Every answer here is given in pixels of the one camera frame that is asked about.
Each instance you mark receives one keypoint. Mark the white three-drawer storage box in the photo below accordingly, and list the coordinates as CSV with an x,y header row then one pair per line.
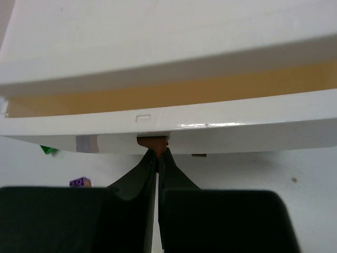
x,y
63,47

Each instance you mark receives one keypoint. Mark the purple flat lego plate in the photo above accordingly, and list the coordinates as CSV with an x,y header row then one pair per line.
x,y
82,182

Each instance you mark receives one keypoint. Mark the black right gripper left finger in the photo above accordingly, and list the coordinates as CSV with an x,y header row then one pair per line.
x,y
118,218

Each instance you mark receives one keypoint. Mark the green small lego brick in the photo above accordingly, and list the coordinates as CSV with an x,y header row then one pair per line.
x,y
48,150

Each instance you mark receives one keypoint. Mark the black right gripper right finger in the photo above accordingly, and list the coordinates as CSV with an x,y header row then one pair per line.
x,y
196,220

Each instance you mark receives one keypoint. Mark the white top drawer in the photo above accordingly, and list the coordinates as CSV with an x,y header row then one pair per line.
x,y
286,109

